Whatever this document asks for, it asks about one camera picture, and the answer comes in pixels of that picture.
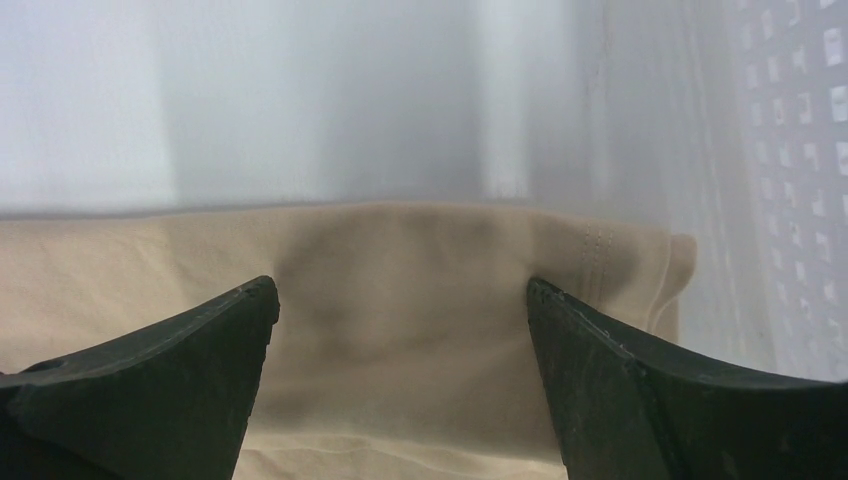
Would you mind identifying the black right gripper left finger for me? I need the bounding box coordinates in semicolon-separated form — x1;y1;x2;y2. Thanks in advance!
1;276;280;479

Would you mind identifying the beige t shirt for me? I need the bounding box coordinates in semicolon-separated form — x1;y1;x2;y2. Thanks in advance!
1;203;697;479

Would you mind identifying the white plastic laundry basket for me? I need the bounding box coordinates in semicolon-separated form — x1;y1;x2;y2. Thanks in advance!
523;0;848;384

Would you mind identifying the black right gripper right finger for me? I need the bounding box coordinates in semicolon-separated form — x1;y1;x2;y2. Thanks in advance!
526;278;847;479

